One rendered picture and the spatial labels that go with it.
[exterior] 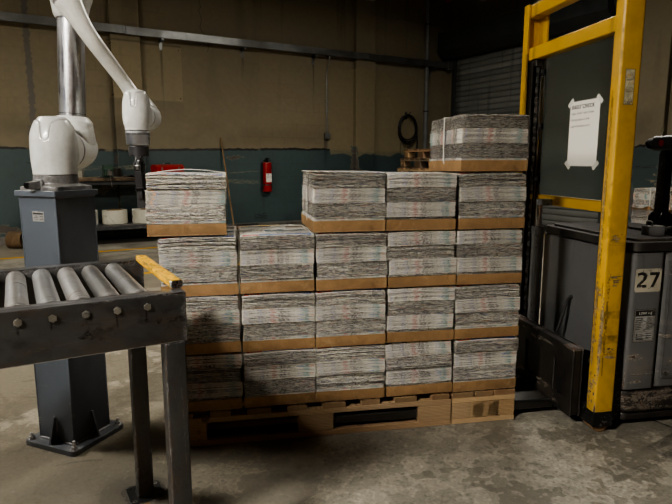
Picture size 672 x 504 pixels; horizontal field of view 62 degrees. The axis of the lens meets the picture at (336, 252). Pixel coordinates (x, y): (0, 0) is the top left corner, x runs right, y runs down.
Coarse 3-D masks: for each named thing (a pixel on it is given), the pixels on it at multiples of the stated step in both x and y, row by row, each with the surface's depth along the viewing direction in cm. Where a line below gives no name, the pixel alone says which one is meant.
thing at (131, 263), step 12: (60, 264) 168; (72, 264) 168; (84, 264) 168; (96, 264) 169; (120, 264) 172; (132, 264) 174; (0, 276) 157; (132, 276) 175; (0, 288) 157; (60, 288) 165; (144, 288) 177; (0, 300) 158; (60, 300) 165
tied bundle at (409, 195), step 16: (400, 176) 217; (416, 176) 218; (432, 176) 219; (448, 176) 221; (400, 192) 219; (416, 192) 220; (432, 192) 221; (448, 192) 222; (400, 208) 220; (416, 208) 220; (432, 208) 221; (448, 208) 222
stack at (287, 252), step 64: (192, 256) 208; (256, 256) 213; (320, 256) 217; (384, 256) 222; (448, 256) 227; (192, 320) 211; (256, 320) 216; (320, 320) 220; (384, 320) 226; (448, 320) 231; (192, 384) 216; (256, 384) 220; (320, 384) 225
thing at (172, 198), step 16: (160, 176) 200; (176, 176) 202; (192, 176) 203; (208, 176) 204; (224, 176) 205; (160, 192) 202; (176, 192) 203; (192, 192) 204; (208, 192) 205; (224, 192) 206; (160, 208) 203; (176, 208) 204; (192, 208) 205; (208, 208) 206; (224, 208) 207; (160, 224) 204
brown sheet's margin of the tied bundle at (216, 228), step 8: (168, 224) 204; (176, 224) 204; (184, 224) 205; (192, 224) 205; (200, 224) 206; (208, 224) 207; (216, 224) 207; (224, 224) 208; (152, 232) 203; (160, 232) 204; (168, 232) 204; (176, 232) 205; (184, 232) 206; (192, 232) 206; (200, 232) 207; (208, 232) 207; (216, 232) 208; (224, 232) 208
